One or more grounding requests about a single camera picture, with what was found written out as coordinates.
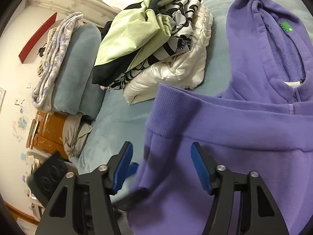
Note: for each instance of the blue flower wall stickers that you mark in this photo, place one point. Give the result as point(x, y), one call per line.
point(21, 122)

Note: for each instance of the black and white patterned garment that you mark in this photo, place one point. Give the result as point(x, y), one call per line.
point(181, 31)

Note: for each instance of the blue folded blanket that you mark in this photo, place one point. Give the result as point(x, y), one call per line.
point(75, 73)

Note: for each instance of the floral folded quilt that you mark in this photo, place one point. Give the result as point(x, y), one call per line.
point(56, 53)

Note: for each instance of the white picture frame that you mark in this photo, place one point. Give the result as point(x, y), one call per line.
point(2, 100)

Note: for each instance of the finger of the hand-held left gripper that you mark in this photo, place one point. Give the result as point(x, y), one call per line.
point(132, 199)
point(134, 169)

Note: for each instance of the red wall shelf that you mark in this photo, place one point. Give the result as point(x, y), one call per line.
point(36, 39)

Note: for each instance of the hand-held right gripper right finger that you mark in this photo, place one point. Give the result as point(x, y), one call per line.
point(200, 169)

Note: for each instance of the orange wooden headboard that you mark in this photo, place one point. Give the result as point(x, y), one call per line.
point(51, 127)

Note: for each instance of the black plastic appliance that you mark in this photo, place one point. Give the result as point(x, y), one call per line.
point(51, 173)

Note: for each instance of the purple zip hoodie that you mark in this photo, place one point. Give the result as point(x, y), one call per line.
point(232, 139)

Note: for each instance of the green and black jacket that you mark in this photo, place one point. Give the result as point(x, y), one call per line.
point(122, 36)

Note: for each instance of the pile of small colourful items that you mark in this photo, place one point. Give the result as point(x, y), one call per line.
point(33, 188)

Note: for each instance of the blue-grey bed cover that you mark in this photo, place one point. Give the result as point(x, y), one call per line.
point(117, 117)

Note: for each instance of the stack of folded clothes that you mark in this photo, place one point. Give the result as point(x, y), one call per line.
point(171, 73)

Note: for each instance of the beige crumpled cloth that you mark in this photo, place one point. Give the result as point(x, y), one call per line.
point(75, 132)

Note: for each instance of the black cartoon wall sticker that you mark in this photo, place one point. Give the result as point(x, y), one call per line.
point(42, 50)

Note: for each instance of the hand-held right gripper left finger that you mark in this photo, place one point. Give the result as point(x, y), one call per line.
point(122, 169)

